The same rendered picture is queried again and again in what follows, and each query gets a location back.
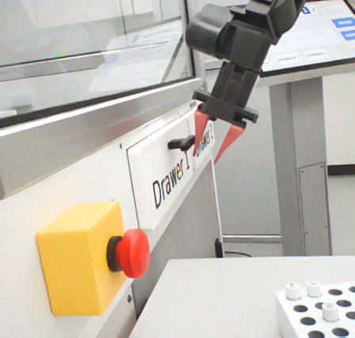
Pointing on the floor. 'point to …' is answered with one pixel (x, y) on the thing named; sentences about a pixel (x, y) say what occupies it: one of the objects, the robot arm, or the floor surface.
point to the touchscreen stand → (301, 167)
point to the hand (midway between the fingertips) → (206, 155)
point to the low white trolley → (230, 294)
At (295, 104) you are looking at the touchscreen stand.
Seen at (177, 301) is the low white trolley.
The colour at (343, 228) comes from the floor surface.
